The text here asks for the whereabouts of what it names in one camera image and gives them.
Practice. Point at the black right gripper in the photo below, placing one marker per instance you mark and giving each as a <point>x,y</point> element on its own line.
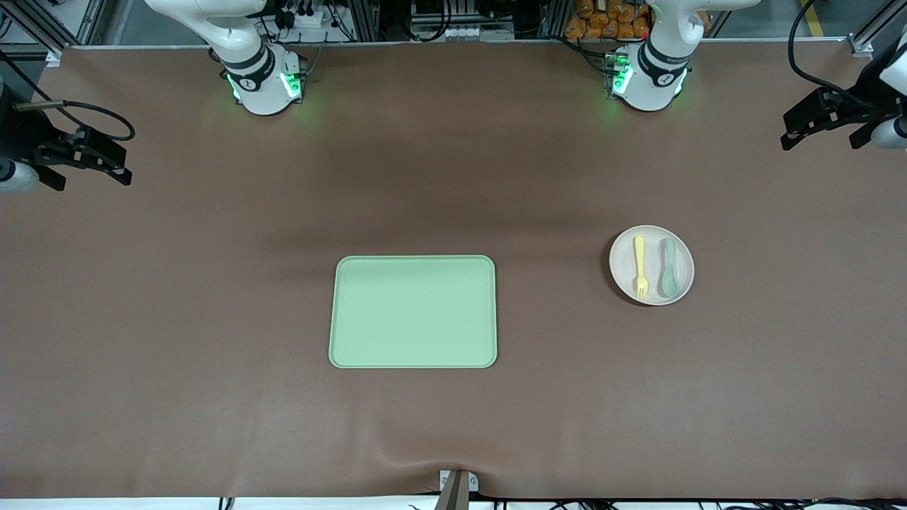
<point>28,138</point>

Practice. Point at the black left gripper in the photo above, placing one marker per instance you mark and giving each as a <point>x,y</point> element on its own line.
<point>858,111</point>

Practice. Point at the round white speckled plate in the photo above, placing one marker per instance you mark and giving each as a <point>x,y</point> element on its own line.
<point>652,244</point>

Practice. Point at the pale teal plastic spoon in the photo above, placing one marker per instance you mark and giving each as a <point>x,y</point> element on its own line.
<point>669,276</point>

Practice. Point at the small yellow plastic fork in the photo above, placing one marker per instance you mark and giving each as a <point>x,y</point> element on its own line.
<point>640,265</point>

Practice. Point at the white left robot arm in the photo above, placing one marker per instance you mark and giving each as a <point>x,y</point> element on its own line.
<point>659,81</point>

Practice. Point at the orange packet heap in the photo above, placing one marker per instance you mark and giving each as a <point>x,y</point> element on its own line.
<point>602,21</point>

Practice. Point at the white power strip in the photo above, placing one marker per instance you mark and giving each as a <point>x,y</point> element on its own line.
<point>305,18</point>

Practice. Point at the light green rectangular tray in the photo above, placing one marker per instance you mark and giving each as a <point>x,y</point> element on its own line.
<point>397,319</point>

